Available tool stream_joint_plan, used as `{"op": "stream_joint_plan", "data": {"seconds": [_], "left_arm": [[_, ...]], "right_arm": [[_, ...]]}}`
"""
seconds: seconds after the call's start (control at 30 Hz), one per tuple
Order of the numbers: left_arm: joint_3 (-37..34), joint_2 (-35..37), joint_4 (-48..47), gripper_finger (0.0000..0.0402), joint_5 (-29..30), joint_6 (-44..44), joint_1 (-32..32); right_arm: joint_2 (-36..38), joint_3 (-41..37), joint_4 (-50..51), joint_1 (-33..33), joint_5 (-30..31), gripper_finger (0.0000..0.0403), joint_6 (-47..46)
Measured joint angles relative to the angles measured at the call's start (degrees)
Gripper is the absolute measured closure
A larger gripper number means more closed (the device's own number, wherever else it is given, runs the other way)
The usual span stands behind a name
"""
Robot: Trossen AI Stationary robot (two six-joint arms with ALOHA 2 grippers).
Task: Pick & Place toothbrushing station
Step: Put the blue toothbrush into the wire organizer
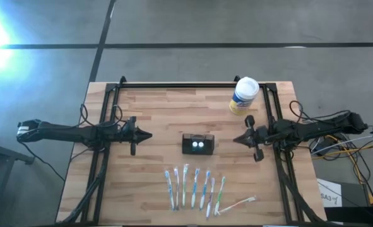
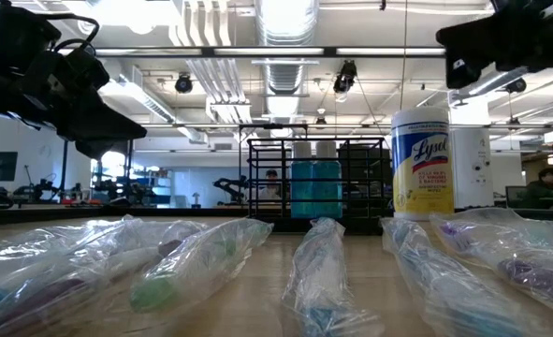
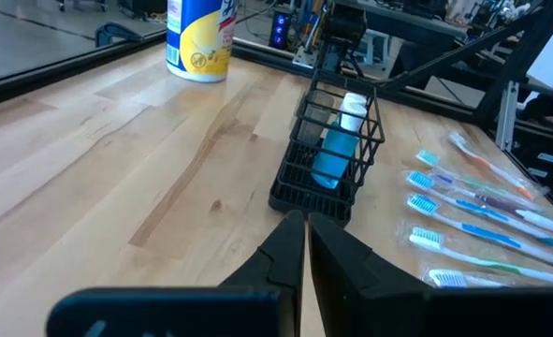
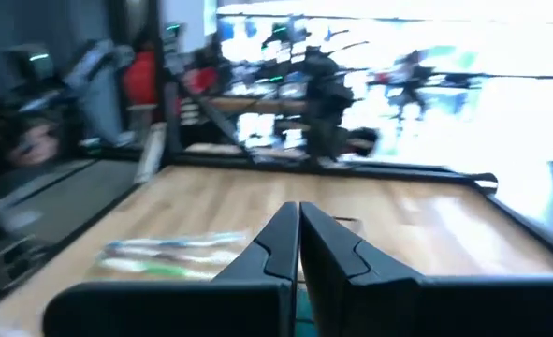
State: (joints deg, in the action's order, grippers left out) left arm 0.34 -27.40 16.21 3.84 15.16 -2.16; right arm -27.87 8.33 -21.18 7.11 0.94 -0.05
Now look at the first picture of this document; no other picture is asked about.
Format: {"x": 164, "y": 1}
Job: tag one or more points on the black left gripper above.
{"x": 132, "y": 135}

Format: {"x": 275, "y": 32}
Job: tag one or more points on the black table frame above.
{"x": 189, "y": 85}

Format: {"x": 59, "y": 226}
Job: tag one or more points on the green toothbrush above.
{"x": 184, "y": 186}
{"x": 219, "y": 195}

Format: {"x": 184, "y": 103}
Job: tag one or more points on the Lysol wipes canister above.
{"x": 246, "y": 89}

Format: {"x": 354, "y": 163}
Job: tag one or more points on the blue toothbrush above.
{"x": 204, "y": 190}
{"x": 169, "y": 189}
{"x": 194, "y": 189}

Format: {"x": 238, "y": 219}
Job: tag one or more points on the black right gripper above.
{"x": 258, "y": 135}

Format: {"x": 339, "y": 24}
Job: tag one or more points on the black case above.
{"x": 356, "y": 216}

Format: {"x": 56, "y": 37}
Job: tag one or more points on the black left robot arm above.
{"x": 63, "y": 132}

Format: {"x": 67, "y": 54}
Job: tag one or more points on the black side table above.
{"x": 3, "y": 151}

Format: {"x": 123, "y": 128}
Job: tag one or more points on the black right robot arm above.
{"x": 315, "y": 127}

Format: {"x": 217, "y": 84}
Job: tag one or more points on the teal mouthwash bottle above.
{"x": 201, "y": 144}
{"x": 194, "y": 144}

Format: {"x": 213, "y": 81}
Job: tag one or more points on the white paper sign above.
{"x": 329, "y": 195}

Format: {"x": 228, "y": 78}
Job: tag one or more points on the purple toothbrush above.
{"x": 176, "y": 189}
{"x": 210, "y": 198}

